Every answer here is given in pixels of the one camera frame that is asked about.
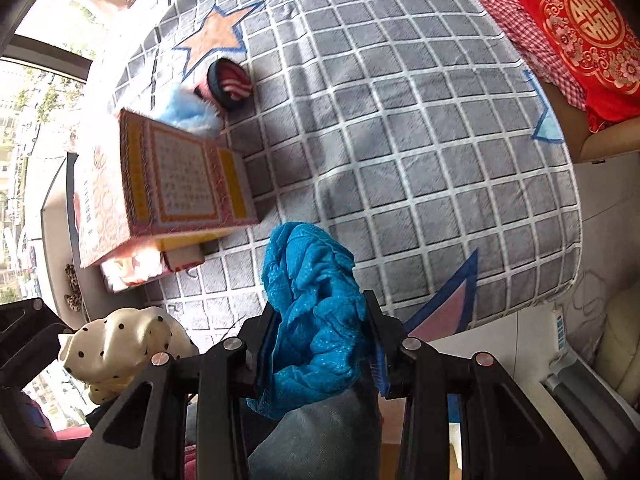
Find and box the cream polka dot cloth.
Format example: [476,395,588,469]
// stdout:
[56,306,200,405]

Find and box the grey checked star tablecloth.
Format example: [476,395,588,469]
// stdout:
[82,0,586,356]

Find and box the white power strip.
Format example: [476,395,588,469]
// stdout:
[550,307,570,353]

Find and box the light blue fluffy cloth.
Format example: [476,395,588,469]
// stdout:
[159,84,224,140]

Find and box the leopard print cloth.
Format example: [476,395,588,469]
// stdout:
[63,264,85,315]

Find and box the red patterned box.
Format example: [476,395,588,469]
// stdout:
[74,107,260,269]

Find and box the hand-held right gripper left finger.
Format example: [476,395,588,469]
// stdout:
[62,305,281,480]

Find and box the dark striped knit sock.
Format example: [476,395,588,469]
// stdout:
[206,58,253,112]

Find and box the grey plastic appliance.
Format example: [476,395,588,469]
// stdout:
[542,350,631,461]

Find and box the beige upholstered chair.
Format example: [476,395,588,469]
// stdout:
[592,280,640,408]

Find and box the red gold patterned cushion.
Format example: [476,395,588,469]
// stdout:
[506,0,640,133]

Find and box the person's jeans leg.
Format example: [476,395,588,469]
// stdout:
[247,385,386,480]

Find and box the tan wooden bench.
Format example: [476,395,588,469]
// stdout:
[542,77,640,163]

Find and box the red checked cloth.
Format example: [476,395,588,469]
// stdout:
[456,0,588,111]

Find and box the teal cloth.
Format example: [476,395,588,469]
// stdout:
[245,221,381,421]

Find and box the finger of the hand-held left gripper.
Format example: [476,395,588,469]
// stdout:
[0,299,47,333]
[0,327,71,390]

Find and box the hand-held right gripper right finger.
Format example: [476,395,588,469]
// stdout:
[362,290,583,480]

